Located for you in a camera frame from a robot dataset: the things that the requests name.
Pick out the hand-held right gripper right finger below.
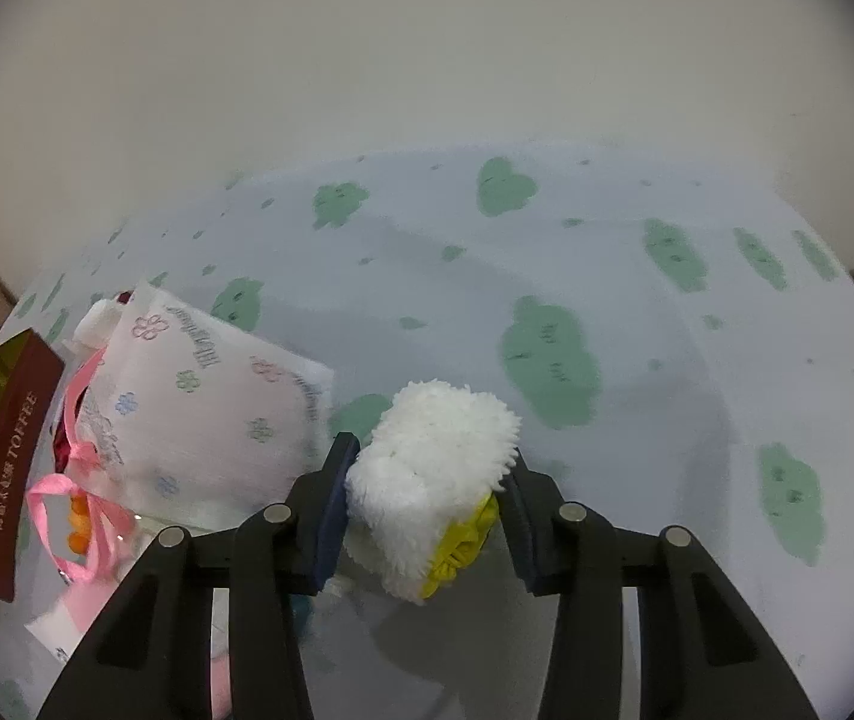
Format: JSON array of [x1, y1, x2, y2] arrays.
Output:
[[500, 448, 822, 720]]

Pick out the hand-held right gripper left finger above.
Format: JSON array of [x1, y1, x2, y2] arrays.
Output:
[[37, 431, 362, 720]]

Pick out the white plush item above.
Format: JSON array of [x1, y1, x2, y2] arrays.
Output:
[[70, 298, 135, 350]]

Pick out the white fluffy chenille cloth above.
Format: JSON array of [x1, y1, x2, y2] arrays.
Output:
[[344, 380, 522, 605]]

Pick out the pink ribbon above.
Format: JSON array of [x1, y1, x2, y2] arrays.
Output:
[[25, 345, 144, 586]]

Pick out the red cloth item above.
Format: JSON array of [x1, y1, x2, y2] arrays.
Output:
[[50, 420, 95, 475]]

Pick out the white flower-print pouch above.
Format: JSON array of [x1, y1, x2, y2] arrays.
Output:
[[74, 281, 335, 533]]

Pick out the orange beads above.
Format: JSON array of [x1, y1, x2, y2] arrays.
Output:
[[67, 493, 92, 552]]

